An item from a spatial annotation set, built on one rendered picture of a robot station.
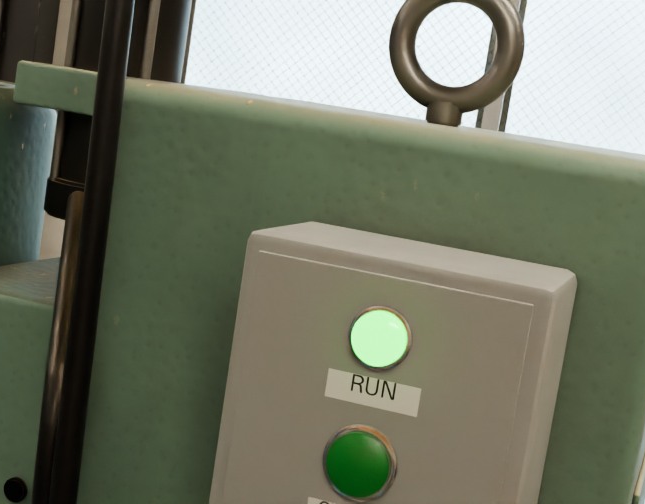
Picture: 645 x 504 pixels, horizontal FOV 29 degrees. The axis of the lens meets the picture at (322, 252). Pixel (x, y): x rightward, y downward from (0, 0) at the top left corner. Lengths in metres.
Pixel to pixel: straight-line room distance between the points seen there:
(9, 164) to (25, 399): 0.12
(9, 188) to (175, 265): 0.17
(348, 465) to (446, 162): 0.12
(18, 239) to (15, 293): 0.08
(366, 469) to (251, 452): 0.04
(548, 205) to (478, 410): 0.09
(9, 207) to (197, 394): 0.19
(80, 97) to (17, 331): 0.11
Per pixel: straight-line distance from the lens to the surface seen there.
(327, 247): 0.39
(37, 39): 2.05
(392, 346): 0.38
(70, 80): 0.57
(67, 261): 0.54
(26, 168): 0.63
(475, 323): 0.38
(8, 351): 0.56
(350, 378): 0.39
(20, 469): 0.57
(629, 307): 0.43
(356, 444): 0.39
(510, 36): 0.54
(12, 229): 0.63
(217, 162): 0.47
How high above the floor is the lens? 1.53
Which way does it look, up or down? 7 degrees down
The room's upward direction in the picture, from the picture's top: 9 degrees clockwise
